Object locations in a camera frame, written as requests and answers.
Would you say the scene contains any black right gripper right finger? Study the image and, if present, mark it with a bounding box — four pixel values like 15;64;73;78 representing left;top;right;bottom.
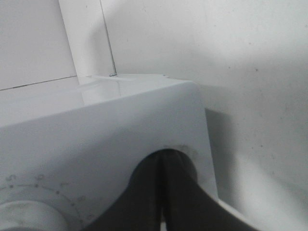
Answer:
158;149;256;231

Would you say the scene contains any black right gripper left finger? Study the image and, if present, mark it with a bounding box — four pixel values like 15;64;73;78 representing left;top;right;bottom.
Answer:
84;152;162;231

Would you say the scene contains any white microwave oven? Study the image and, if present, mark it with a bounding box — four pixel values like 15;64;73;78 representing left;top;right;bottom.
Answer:
0;75;218;231

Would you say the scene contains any lower white dial knob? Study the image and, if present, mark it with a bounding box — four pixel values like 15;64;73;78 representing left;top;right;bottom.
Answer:
0;201;68;231

